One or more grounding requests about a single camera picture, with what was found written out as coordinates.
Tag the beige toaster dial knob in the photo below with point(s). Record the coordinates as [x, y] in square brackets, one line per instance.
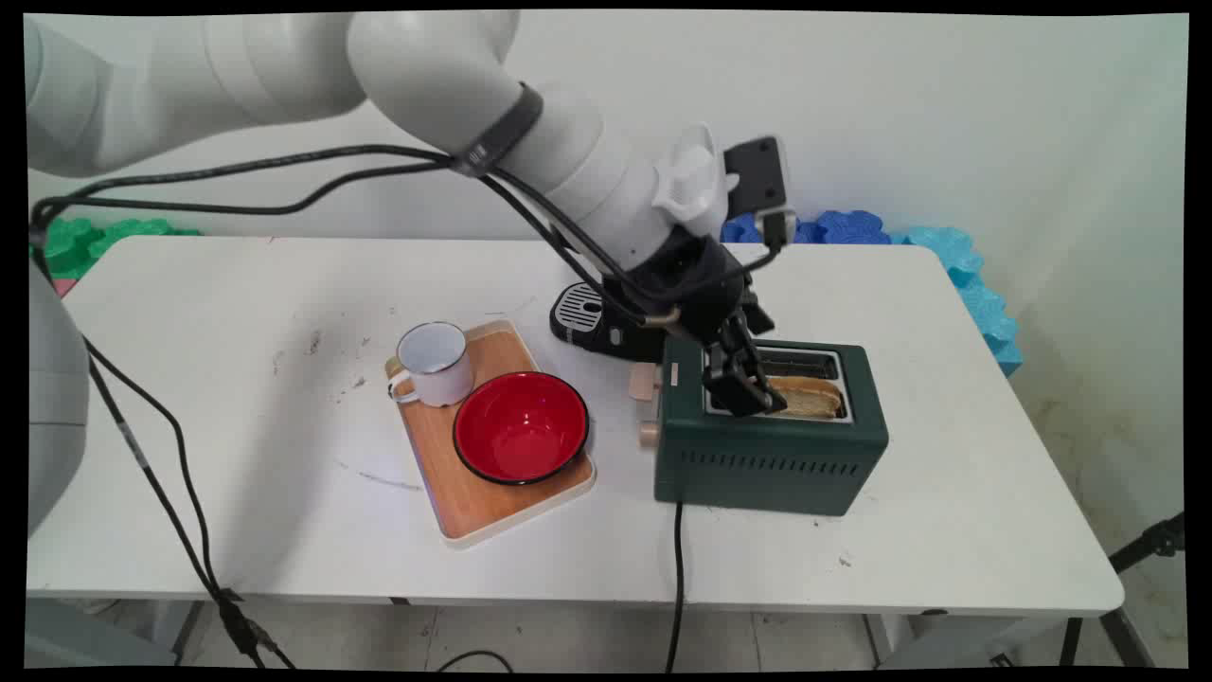
[650, 435]

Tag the wooden serving tray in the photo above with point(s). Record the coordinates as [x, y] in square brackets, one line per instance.
[445, 474]

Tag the white enamel mug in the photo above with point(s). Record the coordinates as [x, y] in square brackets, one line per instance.
[434, 363]

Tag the black tripod stand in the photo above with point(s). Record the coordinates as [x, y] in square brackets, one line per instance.
[1136, 568]

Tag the light blue foam mat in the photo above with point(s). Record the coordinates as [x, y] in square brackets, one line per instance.
[980, 294]

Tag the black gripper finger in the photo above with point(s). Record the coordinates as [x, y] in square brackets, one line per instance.
[761, 314]
[740, 388]

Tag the dark blue foam mat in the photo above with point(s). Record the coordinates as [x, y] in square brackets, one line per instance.
[843, 227]

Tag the green foam mat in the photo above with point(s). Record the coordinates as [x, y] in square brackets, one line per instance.
[85, 242]

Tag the red bowl black rim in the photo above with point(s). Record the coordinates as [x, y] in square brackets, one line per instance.
[521, 428]

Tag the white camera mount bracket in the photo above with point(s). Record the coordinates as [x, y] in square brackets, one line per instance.
[689, 180]

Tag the toasted bread slice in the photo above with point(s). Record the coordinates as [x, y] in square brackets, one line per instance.
[812, 398]

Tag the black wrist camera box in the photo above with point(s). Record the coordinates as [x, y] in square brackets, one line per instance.
[757, 175]

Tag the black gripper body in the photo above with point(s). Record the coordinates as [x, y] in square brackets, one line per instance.
[689, 277]

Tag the black coffee machine base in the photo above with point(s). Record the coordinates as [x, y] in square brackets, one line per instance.
[587, 317]

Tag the pink foam mat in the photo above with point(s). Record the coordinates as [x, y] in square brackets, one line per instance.
[62, 286]

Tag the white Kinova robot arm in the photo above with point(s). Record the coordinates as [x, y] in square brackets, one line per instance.
[284, 66]

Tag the dark green toaster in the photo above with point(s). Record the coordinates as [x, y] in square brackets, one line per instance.
[767, 455]

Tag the beige toaster lever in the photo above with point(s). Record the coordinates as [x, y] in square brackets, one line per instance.
[644, 381]

